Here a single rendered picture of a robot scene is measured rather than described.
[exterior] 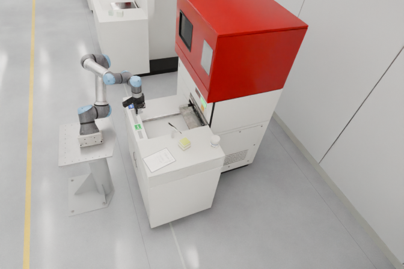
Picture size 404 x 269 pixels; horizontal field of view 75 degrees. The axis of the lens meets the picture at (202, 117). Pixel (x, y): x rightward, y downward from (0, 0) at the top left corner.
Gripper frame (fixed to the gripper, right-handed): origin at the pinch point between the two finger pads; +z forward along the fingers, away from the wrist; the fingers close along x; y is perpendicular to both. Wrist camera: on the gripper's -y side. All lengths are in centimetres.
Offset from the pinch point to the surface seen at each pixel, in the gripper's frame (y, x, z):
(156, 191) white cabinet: 2, -50, 37
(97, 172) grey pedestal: -40, 3, 68
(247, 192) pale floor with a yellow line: 108, -45, 110
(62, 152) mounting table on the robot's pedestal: -60, 3, 29
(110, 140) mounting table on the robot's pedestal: -22.5, 4.1, 28.7
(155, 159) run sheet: 5.3, -36.5, 13.8
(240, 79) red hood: 80, -15, -31
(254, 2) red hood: 106, 28, -71
